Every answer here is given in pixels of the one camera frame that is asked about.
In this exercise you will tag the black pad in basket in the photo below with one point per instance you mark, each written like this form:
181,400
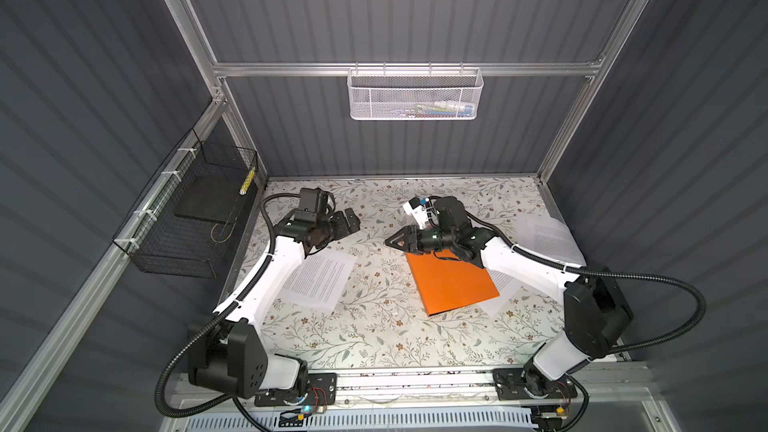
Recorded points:
210,199

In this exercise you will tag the white printed sheets centre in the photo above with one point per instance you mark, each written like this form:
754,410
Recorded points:
506,286

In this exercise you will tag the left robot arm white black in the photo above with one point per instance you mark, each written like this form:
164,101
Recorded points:
232,359

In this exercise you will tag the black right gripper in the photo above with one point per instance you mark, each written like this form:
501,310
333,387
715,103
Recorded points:
411,236

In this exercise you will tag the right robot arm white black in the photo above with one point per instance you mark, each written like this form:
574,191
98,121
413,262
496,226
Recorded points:
596,313

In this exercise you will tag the floral table mat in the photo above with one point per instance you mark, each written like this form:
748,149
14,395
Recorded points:
380,320

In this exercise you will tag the yellow marker in basket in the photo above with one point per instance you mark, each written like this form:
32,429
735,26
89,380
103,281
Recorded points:
247,182

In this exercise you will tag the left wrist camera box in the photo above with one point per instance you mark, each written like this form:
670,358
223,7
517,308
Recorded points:
315,204

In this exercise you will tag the white wire mesh basket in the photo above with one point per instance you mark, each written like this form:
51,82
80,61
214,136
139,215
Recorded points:
382,98

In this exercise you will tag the aluminium frame post right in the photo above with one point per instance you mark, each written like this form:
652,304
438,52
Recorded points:
616,41

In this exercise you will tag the aluminium frame post left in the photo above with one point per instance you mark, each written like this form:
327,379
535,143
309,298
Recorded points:
224,104

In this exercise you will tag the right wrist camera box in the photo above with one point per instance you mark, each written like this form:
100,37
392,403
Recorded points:
422,211

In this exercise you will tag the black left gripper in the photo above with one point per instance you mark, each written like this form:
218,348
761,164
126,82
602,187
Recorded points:
342,229

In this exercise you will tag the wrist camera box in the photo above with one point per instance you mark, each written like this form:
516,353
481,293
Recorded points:
422,211
315,204

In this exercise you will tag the aluminium frame post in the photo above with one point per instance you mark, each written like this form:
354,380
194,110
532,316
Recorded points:
616,41
224,104

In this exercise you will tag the aluminium frame crossbar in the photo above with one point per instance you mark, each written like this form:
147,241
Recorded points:
337,69

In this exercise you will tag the markers in white basket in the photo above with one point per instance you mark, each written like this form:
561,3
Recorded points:
444,109

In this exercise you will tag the orange folder black inside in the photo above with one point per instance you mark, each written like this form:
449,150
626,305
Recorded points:
446,283

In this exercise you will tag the white vented panel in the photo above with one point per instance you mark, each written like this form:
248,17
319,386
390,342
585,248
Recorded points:
405,419

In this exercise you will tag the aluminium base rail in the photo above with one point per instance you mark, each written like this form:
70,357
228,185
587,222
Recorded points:
605,381

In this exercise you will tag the black wire basket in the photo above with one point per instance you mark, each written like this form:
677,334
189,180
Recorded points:
158,242

